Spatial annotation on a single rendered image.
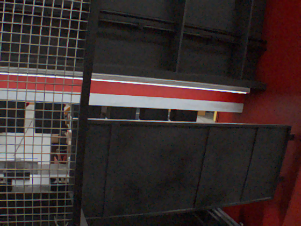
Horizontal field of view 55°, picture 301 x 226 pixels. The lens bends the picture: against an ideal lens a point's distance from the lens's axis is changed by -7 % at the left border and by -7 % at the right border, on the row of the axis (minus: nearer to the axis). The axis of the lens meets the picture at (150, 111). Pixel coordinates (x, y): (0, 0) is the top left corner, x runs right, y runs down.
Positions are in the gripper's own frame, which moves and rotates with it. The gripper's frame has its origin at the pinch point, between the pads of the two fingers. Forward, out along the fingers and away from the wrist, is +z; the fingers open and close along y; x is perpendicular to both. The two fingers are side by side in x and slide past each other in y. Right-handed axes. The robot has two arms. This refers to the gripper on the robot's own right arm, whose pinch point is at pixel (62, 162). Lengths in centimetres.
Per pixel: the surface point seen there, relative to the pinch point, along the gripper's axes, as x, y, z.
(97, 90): 3, 58, -45
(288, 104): 95, 110, -38
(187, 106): 58, 64, -37
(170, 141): 17, 103, -21
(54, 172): -14.9, 35.5, 0.2
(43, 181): -28, 69, -2
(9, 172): -44, 66, -6
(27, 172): -36, 67, -6
